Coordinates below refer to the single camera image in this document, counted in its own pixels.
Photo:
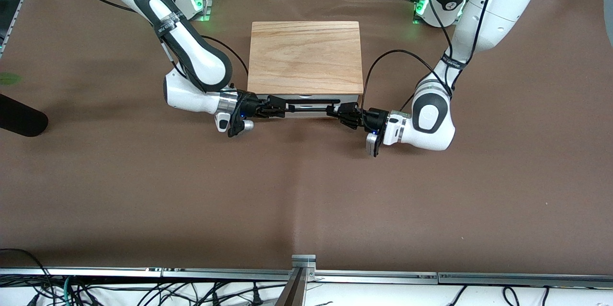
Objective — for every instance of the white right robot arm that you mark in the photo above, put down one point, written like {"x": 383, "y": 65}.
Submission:
{"x": 191, "y": 52}

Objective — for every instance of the brown table mat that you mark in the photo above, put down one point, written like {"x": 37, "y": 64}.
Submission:
{"x": 143, "y": 176}

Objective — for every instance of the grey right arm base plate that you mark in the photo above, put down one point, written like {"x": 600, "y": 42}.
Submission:
{"x": 207, "y": 6}

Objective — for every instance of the small aluminium rail bracket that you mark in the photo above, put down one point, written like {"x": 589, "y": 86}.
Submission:
{"x": 303, "y": 262}

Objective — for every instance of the dark aluminium support post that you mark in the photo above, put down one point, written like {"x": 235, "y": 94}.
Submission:
{"x": 293, "y": 294}

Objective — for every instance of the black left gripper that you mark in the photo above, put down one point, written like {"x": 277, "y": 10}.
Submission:
{"x": 370, "y": 118}

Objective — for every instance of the grey left arm base plate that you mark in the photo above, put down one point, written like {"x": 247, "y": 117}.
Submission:
{"x": 415, "y": 19}

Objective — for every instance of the black cylindrical vase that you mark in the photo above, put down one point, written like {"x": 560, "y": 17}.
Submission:
{"x": 19, "y": 117}

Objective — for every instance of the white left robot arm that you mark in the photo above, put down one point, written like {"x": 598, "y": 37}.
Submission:
{"x": 493, "y": 14}

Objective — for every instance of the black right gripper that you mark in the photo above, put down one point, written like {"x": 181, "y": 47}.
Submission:
{"x": 248, "y": 104}

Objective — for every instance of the light wooden drawer cabinet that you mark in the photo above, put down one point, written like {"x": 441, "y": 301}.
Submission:
{"x": 305, "y": 57}

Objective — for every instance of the aluminium table edge rail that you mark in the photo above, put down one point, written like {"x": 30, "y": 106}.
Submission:
{"x": 81, "y": 272}
{"x": 373, "y": 277}
{"x": 527, "y": 280}

